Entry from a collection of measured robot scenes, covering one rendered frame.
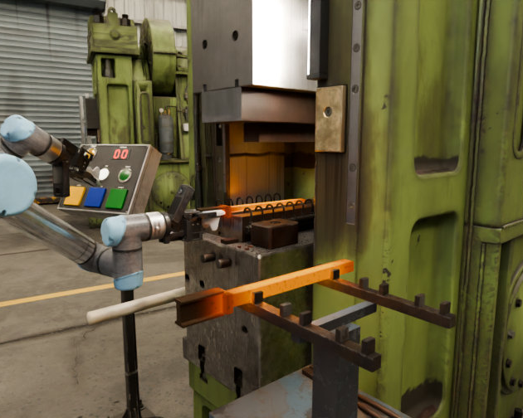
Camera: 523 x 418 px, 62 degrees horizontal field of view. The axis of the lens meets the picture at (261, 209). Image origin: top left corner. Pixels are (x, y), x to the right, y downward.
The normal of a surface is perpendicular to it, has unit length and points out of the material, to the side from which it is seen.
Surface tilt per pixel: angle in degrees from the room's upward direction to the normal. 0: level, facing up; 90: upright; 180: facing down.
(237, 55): 90
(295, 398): 0
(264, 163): 90
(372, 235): 90
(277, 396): 0
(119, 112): 89
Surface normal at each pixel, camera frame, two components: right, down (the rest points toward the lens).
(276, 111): 0.66, 0.12
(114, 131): 0.42, 0.13
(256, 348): -0.75, 0.11
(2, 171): 0.89, 0.02
